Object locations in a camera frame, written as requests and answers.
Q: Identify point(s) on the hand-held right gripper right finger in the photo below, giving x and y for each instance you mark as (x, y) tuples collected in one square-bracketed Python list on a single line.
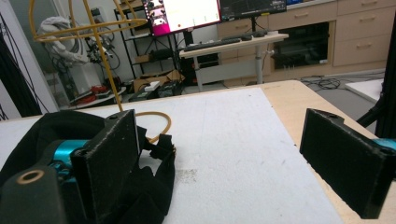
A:
[(342, 161)]

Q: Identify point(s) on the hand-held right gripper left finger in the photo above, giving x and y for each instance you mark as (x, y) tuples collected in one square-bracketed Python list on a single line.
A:
[(107, 161)]

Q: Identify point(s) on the black metal stand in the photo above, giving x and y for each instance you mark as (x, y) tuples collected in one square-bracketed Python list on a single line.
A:
[(387, 93)]

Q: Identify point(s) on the cardboard box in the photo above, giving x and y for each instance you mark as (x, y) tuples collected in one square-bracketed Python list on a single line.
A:
[(155, 79)]

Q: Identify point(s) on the white foam mat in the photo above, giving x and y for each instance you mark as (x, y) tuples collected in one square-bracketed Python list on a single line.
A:
[(236, 149)]

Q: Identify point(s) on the black metal shelf rack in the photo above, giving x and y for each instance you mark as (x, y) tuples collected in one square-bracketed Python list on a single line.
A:
[(146, 57)]

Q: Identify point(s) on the beige wooden cabinet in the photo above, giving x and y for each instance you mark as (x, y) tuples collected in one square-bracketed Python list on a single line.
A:
[(358, 34)]

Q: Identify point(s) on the black keyboard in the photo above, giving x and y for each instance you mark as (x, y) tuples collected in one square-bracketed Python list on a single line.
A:
[(211, 44)]

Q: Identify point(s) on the white standing desk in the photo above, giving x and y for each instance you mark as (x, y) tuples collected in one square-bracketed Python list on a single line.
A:
[(236, 45)]

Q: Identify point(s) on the monitor with bright screen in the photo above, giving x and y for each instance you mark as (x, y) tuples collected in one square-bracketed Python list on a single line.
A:
[(190, 14)]

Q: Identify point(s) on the monitor with dark screen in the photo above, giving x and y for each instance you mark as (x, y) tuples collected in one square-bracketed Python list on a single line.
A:
[(252, 7)]

